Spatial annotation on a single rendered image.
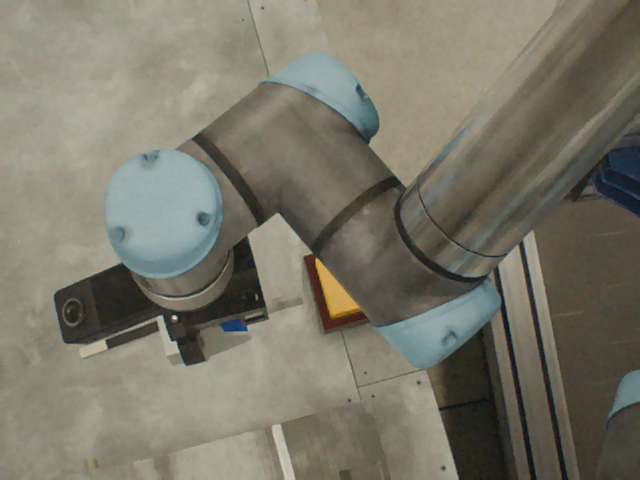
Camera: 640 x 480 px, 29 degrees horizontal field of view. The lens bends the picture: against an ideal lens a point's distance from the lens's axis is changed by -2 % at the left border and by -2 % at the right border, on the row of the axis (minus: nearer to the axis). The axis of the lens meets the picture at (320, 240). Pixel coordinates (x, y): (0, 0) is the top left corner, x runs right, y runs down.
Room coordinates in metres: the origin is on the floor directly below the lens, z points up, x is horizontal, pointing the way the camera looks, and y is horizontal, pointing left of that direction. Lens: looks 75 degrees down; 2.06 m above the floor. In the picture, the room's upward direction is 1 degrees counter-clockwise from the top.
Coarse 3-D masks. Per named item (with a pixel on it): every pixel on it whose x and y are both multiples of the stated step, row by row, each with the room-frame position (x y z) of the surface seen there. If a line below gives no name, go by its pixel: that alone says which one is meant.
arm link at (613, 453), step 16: (624, 384) 0.12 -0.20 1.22; (624, 400) 0.11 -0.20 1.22; (608, 416) 0.10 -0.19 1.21; (624, 416) 0.10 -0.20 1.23; (608, 432) 0.09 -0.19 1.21; (624, 432) 0.09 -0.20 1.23; (608, 448) 0.08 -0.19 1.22; (624, 448) 0.08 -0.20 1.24; (608, 464) 0.07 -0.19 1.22; (624, 464) 0.07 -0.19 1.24
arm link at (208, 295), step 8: (232, 256) 0.23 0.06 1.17; (232, 264) 0.22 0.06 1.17; (224, 272) 0.21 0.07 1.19; (136, 280) 0.21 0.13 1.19; (216, 280) 0.21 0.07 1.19; (224, 280) 0.21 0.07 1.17; (144, 288) 0.20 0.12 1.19; (208, 288) 0.20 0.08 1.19; (216, 288) 0.20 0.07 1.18; (152, 296) 0.20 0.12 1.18; (160, 296) 0.20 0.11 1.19; (192, 296) 0.19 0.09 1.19; (200, 296) 0.20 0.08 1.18; (208, 296) 0.20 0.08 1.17; (216, 296) 0.20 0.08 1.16; (160, 304) 0.20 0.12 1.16; (168, 304) 0.19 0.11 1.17; (176, 304) 0.19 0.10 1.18; (184, 304) 0.19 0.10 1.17; (192, 304) 0.19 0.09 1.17; (200, 304) 0.20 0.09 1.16
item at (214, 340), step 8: (200, 328) 0.20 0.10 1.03; (208, 328) 0.20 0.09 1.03; (216, 328) 0.20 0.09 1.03; (208, 336) 0.20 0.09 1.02; (216, 336) 0.20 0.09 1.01; (224, 336) 0.20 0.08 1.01; (232, 336) 0.20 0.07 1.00; (240, 336) 0.20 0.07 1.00; (248, 336) 0.20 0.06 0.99; (200, 344) 0.19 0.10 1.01; (208, 344) 0.20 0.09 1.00; (216, 344) 0.20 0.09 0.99; (224, 344) 0.20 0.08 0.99; (232, 344) 0.20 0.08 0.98; (240, 344) 0.20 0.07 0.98; (208, 352) 0.19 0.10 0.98; (216, 352) 0.19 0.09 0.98
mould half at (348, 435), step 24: (336, 408) 0.16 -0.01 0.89; (360, 408) 0.16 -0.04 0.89; (264, 432) 0.13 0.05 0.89; (288, 432) 0.13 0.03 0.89; (312, 432) 0.13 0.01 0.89; (336, 432) 0.13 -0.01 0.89; (360, 432) 0.13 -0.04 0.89; (168, 456) 0.11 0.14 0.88; (192, 456) 0.11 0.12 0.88; (216, 456) 0.11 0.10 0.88; (240, 456) 0.11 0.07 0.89; (264, 456) 0.11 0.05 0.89; (288, 456) 0.11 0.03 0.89; (312, 456) 0.11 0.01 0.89; (336, 456) 0.11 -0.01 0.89; (360, 456) 0.11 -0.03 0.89; (384, 456) 0.11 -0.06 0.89
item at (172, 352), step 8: (288, 296) 0.25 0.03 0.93; (296, 296) 0.25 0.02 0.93; (272, 304) 0.25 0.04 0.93; (280, 304) 0.25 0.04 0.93; (288, 304) 0.25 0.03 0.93; (296, 304) 0.25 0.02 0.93; (160, 320) 0.23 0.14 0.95; (232, 320) 0.23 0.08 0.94; (240, 320) 0.23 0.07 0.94; (160, 328) 0.22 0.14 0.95; (224, 328) 0.22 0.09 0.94; (232, 328) 0.22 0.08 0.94; (240, 328) 0.22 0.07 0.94; (168, 336) 0.21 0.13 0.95; (200, 336) 0.21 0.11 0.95; (168, 344) 0.21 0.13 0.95; (176, 344) 0.21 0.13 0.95; (168, 352) 0.20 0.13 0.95; (176, 352) 0.20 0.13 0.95; (176, 360) 0.20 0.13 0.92
